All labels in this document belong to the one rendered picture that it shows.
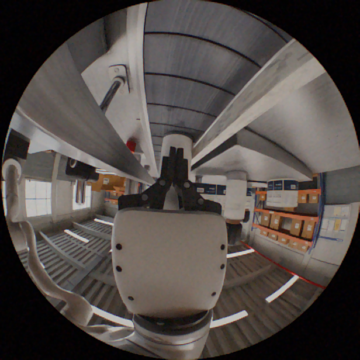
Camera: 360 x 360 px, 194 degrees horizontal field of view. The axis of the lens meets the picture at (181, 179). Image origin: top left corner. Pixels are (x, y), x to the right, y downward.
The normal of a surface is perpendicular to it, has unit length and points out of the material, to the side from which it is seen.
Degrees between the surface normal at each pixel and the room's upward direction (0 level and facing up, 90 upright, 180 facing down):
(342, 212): 90
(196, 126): 0
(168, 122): 0
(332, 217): 90
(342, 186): 90
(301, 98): 0
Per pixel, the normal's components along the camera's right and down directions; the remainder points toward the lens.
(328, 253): -0.99, -0.10
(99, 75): -0.08, 0.99
